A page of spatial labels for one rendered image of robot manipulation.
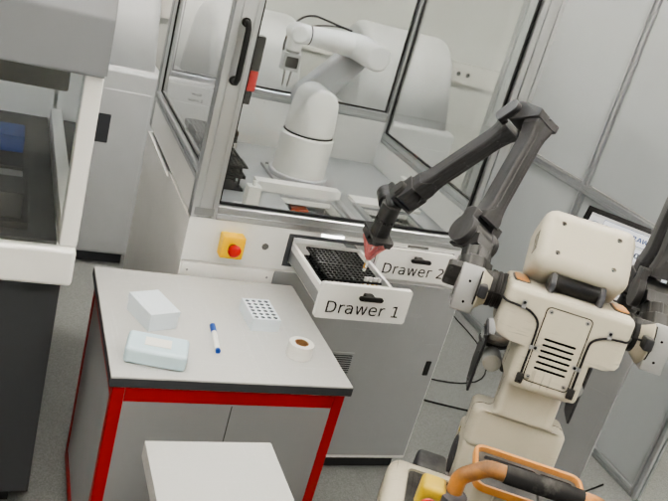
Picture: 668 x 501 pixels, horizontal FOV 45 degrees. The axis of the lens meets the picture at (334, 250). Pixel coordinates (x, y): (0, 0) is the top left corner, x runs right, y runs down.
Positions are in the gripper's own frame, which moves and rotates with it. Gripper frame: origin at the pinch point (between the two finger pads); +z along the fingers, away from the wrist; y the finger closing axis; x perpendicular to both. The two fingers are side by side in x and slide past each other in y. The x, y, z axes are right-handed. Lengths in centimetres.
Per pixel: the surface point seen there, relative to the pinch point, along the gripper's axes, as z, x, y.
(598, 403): 35, 97, 21
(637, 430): 75, 157, 0
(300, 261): 12.4, -15.4, -9.5
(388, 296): 3.9, 4.0, 13.0
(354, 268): 9.0, 0.1, -4.7
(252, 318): 14.3, -34.6, 15.7
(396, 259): 13.4, 20.9, -17.7
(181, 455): 4, -62, 70
